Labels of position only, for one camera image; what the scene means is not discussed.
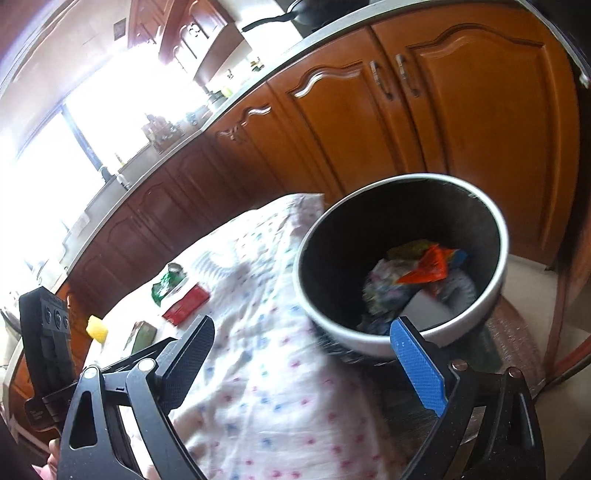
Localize wooden upper cabinets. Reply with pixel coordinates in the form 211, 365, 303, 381
129, 0, 245, 84

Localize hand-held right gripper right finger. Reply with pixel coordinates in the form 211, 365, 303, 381
389, 316, 546, 480

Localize silver foil snack wrapper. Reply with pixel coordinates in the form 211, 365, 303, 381
358, 259, 416, 334

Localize white paper box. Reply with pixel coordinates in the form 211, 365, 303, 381
405, 290, 456, 331

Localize clear bubble wrap sheet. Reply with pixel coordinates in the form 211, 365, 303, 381
480, 305, 548, 398

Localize white foam fruit net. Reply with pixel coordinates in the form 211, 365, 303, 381
441, 271, 477, 306

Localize white dotted tablecloth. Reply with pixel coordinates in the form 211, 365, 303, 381
85, 193, 416, 480

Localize wooden lower cabinets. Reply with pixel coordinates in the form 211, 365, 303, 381
9, 9, 583, 407

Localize green crushed can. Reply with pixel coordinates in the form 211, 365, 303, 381
151, 262, 188, 305

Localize green drink carton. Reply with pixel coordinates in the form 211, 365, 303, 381
126, 320, 158, 354

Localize black wok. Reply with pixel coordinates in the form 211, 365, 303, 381
241, 0, 370, 33

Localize grey kitchen countertop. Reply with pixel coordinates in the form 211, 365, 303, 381
0, 14, 370, 324

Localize white rimmed black trash bin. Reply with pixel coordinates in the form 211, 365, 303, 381
295, 174, 510, 365

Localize kitchen window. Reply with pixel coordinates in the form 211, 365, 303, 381
0, 44, 218, 301

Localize yellow foam fruit net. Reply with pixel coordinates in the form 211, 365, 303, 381
87, 315, 108, 343

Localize red snack wrapper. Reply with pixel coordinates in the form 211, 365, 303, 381
398, 246, 450, 286

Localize wooden knife rack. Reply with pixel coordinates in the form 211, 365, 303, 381
142, 114, 182, 153

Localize yellow snack wrapper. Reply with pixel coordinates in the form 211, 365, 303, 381
387, 240, 437, 260

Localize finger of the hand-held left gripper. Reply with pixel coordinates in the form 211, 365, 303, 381
95, 338, 182, 376

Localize wooden cabinets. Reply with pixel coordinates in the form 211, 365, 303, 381
129, 0, 245, 84
9, 9, 583, 407

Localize red paper carton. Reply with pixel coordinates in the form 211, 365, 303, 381
163, 285, 210, 326

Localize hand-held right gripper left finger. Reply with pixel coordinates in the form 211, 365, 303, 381
56, 315, 216, 480

